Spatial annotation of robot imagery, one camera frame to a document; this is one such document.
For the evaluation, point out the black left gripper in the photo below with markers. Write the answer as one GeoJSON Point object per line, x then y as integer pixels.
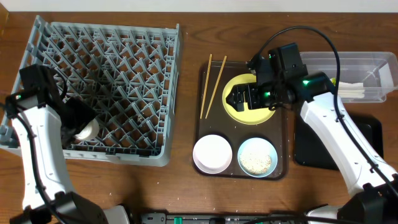
{"type": "Point", "coordinates": [86, 114]}

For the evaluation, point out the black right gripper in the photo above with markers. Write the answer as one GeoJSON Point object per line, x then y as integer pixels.
{"type": "Point", "coordinates": [250, 91]}

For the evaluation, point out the white cup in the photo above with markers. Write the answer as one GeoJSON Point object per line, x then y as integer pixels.
{"type": "Point", "coordinates": [89, 132]}

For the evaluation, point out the light blue small bowl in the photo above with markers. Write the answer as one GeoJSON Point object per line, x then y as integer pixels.
{"type": "Point", "coordinates": [257, 157]}

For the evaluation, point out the white paper napkin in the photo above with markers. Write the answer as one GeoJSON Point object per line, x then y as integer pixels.
{"type": "Point", "coordinates": [351, 90]}

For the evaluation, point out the green snack wrapper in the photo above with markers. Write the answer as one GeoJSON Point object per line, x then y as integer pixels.
{"type": "Point", "coordinates": [333, 80]}

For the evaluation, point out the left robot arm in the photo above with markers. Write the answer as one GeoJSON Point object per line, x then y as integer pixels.
{"type": "Point", "coordinates": [45, 123]}

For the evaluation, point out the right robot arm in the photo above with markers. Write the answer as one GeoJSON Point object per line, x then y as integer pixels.
{"type": "Point", "coordinates": [283, 79]}

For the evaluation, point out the black flat waste tray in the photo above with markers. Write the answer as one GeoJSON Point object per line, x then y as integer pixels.
{"type": "Point", "coordinates": [309, 150]}

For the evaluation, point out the clear plastic waste bin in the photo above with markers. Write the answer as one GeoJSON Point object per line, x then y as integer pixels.
{"type": "Point", "coordinates": [377, 70]}

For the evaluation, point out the yellow round plate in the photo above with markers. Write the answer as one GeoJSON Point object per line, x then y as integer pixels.
{"type": "Point", "coordinates": [247, 116]}

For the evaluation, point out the dark brown serving tray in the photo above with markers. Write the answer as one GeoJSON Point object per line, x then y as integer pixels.
{"type": "Point", "coordinates": [221, 123]}

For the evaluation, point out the pink small bowl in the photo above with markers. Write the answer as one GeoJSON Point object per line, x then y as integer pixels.
{"type": "Point", "coordinates": [212, 154]}

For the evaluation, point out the grey plastic dish rack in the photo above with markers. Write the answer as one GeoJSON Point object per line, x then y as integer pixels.
{"type": "Point", "coordinates": [128, 75]}

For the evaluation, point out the black rail at table edge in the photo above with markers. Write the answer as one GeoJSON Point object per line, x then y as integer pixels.
{"type": "Point", "coordinates": [198, 218]}

